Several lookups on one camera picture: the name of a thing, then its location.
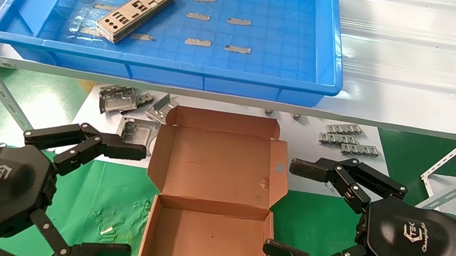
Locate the brown open cardboard box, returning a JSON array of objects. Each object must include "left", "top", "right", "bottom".
[{"left": 132, "top": 98, "right": 303, "bottom": 256}]

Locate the blue plastic tray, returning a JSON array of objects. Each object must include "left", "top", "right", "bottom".
[{"left": 0, "top": 0, "right": 358, "bottom": 116}]

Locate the green cloth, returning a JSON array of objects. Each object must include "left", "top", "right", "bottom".
[{"left": 0, "top": 139, "right": 456, "bottom": 256}]

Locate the white paper sheet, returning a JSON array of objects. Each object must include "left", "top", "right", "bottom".
[{"left": 64, "top": 75, "right": 398, "bottom": 212}]

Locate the toothed metal connector shield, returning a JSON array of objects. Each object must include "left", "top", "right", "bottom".
[
  {"left": 325, "top": 119, "right": 364, "bottom": 139},
  {"left": 318, "top": 131, "right": 359, "bottom": 150},
  {"left": 340, "top": 140, "right": 381, "bottom": 161}
]

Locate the angled metal plate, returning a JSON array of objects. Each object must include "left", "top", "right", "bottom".
[{"left": 144, "top": 90, "right": 181, "bottom": 127}]

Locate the white metal shelf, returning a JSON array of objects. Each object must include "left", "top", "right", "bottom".
[{"left": 0, "top": 0, "right": 456, "bottom": 146}]

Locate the square metal frame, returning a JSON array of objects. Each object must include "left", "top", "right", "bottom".
[{"left": 115, "top": 115, "right": 160, "bottom": 149}]

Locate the large bent metal bracket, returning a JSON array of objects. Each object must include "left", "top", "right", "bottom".
[{"left": 96, "top": 82, "right": 142, "bottom": 120}]

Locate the small metal bracket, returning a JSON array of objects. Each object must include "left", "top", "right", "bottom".
[{"left": 134, "top": 91, "right": 156, "bottom": 111}]

